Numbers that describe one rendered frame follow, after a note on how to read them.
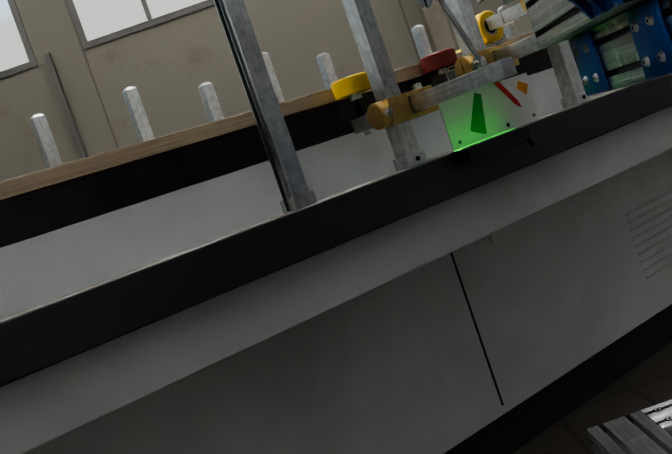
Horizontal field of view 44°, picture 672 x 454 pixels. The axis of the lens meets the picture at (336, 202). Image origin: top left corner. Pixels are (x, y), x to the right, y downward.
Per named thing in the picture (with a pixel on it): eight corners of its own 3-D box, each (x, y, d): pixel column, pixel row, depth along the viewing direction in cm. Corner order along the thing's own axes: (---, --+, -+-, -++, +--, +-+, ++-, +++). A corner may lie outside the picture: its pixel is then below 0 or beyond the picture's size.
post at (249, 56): (317, 202, 140) (229, -54, 138) (294, 210, 138) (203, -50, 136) (304, 205, 144) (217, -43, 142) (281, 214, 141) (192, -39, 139)
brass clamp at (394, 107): (442, 108, 158) (433, 83, 157) (389, 126, 150) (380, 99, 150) (422, 116, 163) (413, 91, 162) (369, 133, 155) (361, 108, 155)
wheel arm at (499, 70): (520, 78, 136) (512, 53, 136) (506, 82, 134) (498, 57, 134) (369, 134, 172) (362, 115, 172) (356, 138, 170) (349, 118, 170)
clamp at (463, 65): (520, 64, 172) (512, 40, 171) (475, 78, 164) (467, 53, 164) (501, 71, 176) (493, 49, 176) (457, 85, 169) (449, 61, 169)
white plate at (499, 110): (542, 117, 173) (527, 72, 172) (455, 150, 158) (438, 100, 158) (540, 118, 173) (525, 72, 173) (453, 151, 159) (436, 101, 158)
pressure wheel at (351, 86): (386, 122, 173) (368, 70, 172) (383, 122, 165) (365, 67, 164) (350, 135, 174) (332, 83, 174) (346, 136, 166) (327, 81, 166)
